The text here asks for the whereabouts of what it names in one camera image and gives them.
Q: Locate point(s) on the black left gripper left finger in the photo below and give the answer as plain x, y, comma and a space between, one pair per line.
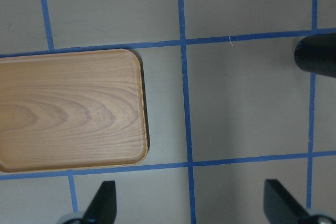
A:
103, 207

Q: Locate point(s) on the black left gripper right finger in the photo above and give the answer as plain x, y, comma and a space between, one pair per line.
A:
280, 206

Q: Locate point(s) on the dark wine bottle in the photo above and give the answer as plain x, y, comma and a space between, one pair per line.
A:
316, 54

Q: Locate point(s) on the wooden tray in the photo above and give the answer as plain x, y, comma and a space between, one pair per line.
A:
73, 110

